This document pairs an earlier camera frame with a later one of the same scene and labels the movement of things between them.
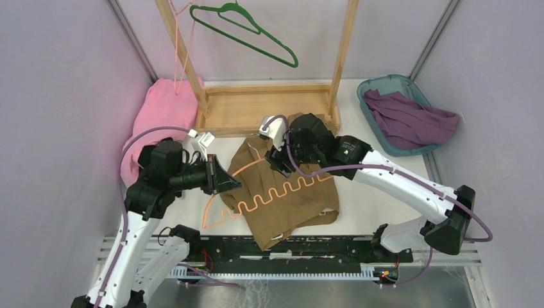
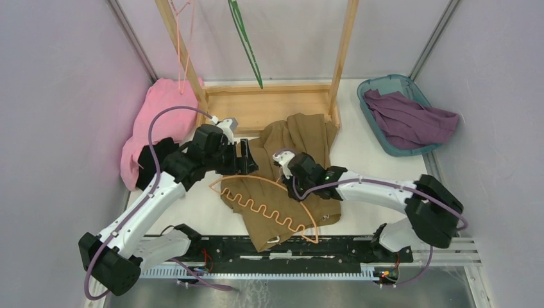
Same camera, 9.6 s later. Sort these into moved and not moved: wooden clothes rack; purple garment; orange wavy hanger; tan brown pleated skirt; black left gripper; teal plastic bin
Moved: black left gripper; orange wavy hanger
Not moved: purple garment; wooden clothes rack; tan brown pleated skirt; teal plastic bin
